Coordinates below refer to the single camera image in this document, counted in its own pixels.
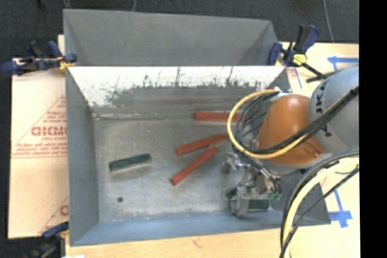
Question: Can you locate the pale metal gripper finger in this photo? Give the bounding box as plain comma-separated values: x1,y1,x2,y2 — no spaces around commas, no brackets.
229,201,251,218
236,185,253,202

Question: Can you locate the dark green flat block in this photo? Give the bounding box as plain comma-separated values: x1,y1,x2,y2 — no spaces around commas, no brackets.
226,188,270,213
108,153,152,173

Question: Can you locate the red-brown flat block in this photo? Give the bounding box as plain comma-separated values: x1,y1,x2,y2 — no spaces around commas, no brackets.
169,146,219,187
174,133,231,157
193,111,240,123

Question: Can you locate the grey metal bin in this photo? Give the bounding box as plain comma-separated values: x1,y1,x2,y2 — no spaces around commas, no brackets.
62,8,331,247

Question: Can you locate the brown cardboard board red print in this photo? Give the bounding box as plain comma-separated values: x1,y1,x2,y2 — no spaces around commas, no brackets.
7,69,71,240

